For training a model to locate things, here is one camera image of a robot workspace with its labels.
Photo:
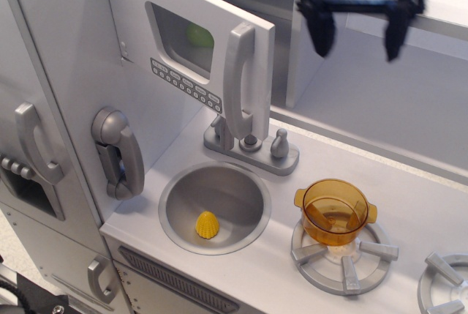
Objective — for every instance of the silver microwave door handle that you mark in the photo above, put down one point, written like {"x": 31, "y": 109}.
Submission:
{"x": 240, "y": 48}

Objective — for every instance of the grey toy microwave door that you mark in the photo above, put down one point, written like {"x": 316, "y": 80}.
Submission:
{"x": 152, "y": 34}

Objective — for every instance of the silver toy faucet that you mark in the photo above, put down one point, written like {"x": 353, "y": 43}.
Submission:
{"x": 274, "y": 154}

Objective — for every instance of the green toy vegetable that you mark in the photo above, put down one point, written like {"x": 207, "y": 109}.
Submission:
{"x": 198, "y": 36}

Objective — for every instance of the orange transparent toy pot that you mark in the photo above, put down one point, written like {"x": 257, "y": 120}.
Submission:
{"x": 333, "y": 211}

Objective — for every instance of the round steel sink bowl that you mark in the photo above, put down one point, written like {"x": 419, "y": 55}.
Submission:
{"x": 237, "y": 197}

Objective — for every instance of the silver stove burner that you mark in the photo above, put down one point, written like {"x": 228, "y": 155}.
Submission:
{"x": 442, "y": 287}
{"x": 349, "y": 270}

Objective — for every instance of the yellow toy corn piece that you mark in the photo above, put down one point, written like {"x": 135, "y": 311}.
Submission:
{"x": 207, "y": 225}

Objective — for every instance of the grey toy telephone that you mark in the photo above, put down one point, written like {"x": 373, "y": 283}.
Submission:
{"x": 119, "y": 153}

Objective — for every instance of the grey oven vent panel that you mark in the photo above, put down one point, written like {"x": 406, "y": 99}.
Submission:
{"x": 178, "y": 283}

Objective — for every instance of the grey ice dispenser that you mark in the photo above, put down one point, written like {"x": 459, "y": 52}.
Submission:
{"x": 24, "y": 184}

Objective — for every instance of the black object bottom left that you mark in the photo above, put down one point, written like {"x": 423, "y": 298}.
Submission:
{"x": 20, "y": 295}

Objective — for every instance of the silver fridge door handle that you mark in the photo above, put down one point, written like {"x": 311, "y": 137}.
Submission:
{"x": 27, "y": 120}

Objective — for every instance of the silver lower fridge handle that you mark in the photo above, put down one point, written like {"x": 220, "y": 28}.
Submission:
{"x": 104, "y": 293}

